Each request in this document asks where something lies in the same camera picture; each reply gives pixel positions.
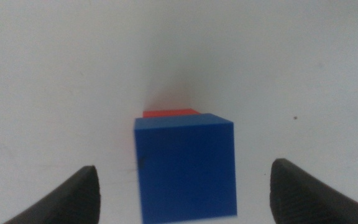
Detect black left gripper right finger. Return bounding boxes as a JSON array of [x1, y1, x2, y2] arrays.
[[269, 157, 358, 224]]

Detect blue cube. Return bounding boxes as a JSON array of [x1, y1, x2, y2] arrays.
[[134, 113, 239, 224]]

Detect red cube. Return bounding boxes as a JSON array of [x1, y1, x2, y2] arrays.
[[142, 108, 201, 119]]

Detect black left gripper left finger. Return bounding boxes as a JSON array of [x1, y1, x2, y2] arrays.
[[2, 165, 102, 224]]

